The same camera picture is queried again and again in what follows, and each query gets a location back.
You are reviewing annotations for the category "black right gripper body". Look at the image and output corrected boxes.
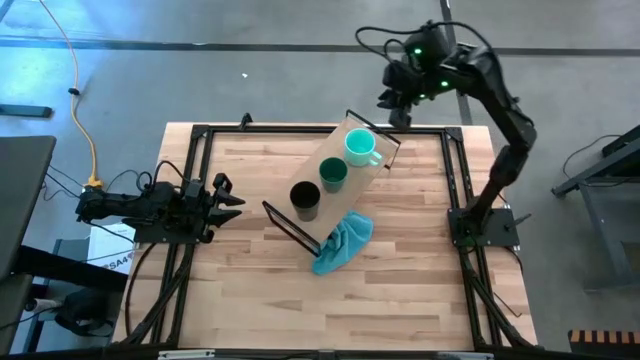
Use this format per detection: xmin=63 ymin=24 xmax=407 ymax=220
xmin=383 ymin=59 xmax=426 ymax=109

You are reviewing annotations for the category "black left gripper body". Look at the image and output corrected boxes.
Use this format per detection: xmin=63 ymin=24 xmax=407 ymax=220
xmin=182 ymin=178 xmax=217 ymax=232

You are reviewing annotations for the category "mint green mug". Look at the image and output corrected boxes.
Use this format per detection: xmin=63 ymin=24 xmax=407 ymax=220
xmin=343 ymin=128 xmax=384 ymax=168

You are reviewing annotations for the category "black plastic cup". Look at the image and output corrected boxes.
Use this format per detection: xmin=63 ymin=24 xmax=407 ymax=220
xmin=289 ymin=180 xmax=322 ymax=222

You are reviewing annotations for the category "dark green plastic cup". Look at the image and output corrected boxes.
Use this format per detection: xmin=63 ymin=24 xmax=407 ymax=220
xmin=318 ymin=156 xmax=349 ymax=194

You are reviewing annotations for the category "white cardboard box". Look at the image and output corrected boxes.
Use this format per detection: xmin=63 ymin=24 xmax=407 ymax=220
xmin=87 ymin=222 xmax=139 ymax=276

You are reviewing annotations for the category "blue cloth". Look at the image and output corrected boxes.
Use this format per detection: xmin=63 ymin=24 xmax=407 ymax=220
xmin=312 ymin=209 xmax=375 ymax=277

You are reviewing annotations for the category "black bag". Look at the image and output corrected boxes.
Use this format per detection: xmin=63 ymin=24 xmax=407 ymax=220
xmin=53 ymin=287 xmax=115 ymax=337

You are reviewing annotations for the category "grey side table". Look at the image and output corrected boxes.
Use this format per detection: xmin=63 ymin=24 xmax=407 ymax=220
xmin=0 ymin=134 xmax=57 ymax=281

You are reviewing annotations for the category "black flat floor bar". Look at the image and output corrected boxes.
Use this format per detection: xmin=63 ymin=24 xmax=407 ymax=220
xmin=0 ymin=103 xmax=54 ymax=119

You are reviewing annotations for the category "dark metal trolley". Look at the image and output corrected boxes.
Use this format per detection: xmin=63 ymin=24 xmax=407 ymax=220
xmin=552 ymin=124 xmax=640 ymax=291

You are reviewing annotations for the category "orange black striped block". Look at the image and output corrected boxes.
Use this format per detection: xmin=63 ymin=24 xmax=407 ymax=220
xmin=567 ymin=328 xmax=640 ymax=357

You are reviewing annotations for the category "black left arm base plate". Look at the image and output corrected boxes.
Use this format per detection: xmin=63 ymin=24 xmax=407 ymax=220
xmin=122 ymin=219 xmax=206 ymax=245

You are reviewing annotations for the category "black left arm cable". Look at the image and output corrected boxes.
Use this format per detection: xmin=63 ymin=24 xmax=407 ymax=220
xmin=104 ymin=159 xmax=191 ymax=194

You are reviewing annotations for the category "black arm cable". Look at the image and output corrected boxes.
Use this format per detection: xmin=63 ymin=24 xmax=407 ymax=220
xmin=354 ymin=20 xmax=494 ymax=64
xmin=104 ymin=159 xmax=191 ymax=194

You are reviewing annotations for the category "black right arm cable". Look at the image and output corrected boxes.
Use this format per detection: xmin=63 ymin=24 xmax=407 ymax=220
xmin=354 ymin=20 xmax=494 ymax=64

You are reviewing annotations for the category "black aluminium table frame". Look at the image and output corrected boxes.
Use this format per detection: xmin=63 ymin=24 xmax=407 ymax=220
xmin=112 ymin=110 xmax=539 ymax=360

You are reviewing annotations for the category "wooden shelf with black frame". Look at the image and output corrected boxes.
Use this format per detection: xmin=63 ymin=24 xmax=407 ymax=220
xmin=261 ymin=108 xmax=402 ymax=257

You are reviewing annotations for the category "yellow floor cable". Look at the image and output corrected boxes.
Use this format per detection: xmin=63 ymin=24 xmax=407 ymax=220
xmin=38 ymin=0 xmax=104 ymax=190

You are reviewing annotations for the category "white metal bracket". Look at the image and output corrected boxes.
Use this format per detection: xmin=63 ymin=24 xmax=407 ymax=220
xmin=437 ymin=351 xmax=495 ymax=360
xmin=157 ymin=348 xmax=216 ymax=360

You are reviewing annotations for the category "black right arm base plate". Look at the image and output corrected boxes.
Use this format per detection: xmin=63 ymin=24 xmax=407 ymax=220
xmin=447 ymin=207 xmax=521 ymax=249

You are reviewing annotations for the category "thin black floor cable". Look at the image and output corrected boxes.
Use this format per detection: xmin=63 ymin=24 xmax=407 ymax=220
xmin=562 ymin=133 xmax=621 ymax=176

